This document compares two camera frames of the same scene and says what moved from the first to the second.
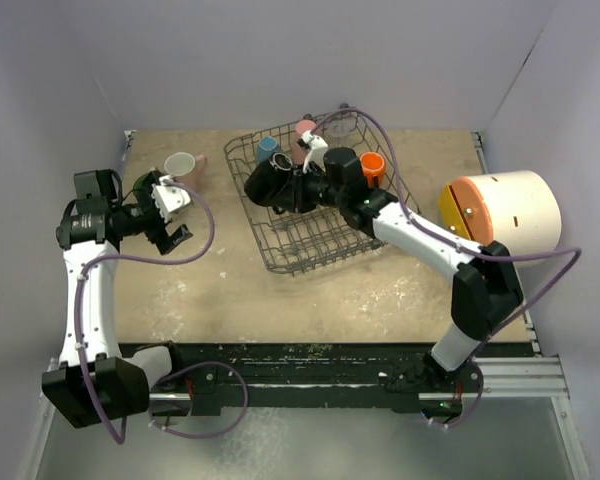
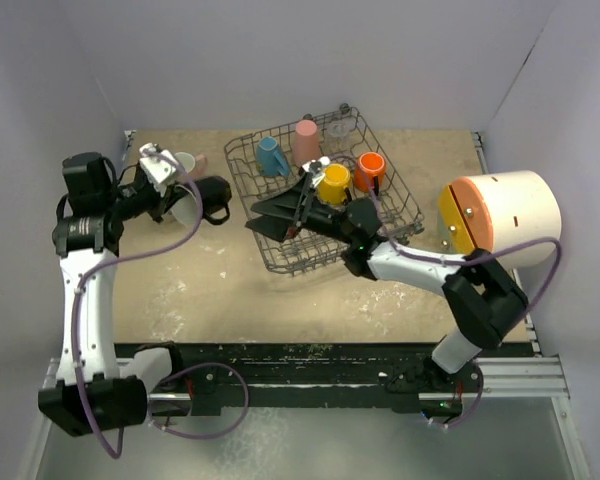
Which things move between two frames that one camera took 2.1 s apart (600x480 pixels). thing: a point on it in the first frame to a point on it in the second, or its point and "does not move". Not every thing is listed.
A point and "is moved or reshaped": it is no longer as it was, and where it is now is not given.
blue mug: [266, 146] does not move
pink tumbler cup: [299, 150] does not move
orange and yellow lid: [463, 210] does not move
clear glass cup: [338, 129] does not move
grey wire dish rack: [293, 242] does not move
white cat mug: [143, 186] is moved or reshaped
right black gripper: [295, 189] to [294, 204]
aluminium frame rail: [539, 378] does not move
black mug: [265, 180] to [216, 194]
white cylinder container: [525, 212] does not move
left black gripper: [159, 236] to [160, 204]
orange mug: [372, 165] does not move
